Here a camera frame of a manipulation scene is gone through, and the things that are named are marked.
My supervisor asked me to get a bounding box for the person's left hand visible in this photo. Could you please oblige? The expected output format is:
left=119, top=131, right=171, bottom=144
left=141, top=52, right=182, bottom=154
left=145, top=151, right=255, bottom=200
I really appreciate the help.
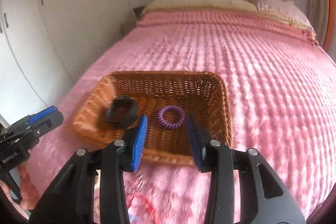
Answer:
left=0, top=180, right=20, bottom=205

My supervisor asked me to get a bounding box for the black scrunchie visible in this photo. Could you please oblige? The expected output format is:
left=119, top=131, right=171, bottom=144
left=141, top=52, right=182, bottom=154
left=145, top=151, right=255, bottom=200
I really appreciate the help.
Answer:
left=106, top=95, right=138, bottom=129

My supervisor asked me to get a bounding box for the brown wicker basket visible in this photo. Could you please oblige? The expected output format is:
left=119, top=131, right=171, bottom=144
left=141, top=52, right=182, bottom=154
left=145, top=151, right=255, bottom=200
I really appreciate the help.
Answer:
left=72, top=72, right=233, bottom=165

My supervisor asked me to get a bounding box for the pink fuzzy bedspread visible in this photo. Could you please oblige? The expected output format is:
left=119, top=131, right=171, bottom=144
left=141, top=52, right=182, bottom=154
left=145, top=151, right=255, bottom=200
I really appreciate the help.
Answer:
left=23, top=10, right=335, bottom=223

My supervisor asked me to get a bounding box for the white wardrobe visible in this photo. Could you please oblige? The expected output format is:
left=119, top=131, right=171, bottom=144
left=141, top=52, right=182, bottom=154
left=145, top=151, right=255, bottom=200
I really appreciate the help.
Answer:
left=1, top=0, right=129, bottom=124

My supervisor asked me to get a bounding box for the white textured pillow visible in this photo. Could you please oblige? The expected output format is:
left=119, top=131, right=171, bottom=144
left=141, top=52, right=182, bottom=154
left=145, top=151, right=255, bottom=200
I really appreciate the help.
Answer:
left=142, top=0, right=258, bottom=14

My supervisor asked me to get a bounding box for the pink satin pillow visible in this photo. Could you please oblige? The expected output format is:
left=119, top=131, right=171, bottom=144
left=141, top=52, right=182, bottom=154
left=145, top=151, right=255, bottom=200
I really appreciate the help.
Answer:
left=248, top=0, right=314, bottom=31

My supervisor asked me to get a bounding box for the grey orange curtain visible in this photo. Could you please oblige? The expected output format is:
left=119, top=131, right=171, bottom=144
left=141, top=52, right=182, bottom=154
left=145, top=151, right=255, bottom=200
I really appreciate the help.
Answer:
left=307, top=0, right=335, bottom=56

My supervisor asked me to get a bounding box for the purple spiral hair tie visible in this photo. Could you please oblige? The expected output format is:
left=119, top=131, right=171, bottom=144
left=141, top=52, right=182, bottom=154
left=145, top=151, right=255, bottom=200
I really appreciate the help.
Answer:
left=157, top=105, right=186, bottom=130

